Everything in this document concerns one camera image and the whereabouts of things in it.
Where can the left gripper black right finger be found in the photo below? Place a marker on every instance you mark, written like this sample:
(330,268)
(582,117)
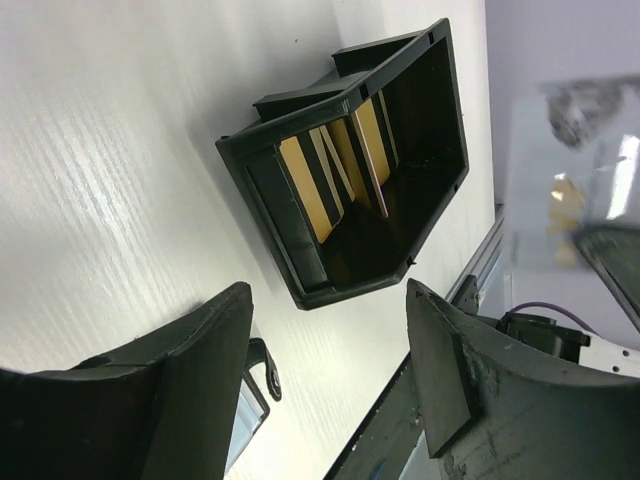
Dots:
(495,408)

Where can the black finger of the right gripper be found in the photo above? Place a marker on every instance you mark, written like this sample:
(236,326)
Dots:
(612,251)

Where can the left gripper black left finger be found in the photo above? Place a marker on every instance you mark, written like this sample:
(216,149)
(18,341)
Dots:
(159,407)

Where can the black leather card holder wallet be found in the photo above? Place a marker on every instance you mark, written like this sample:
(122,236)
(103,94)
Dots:
(252,407)

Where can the black plastic card tray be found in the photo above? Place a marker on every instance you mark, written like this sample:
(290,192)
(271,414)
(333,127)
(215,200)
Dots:
(416,72)

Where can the yellow card black stripe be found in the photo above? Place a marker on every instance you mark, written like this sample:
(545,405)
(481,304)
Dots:
(365,144)

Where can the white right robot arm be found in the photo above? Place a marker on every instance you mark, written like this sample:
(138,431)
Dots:
(559,332)

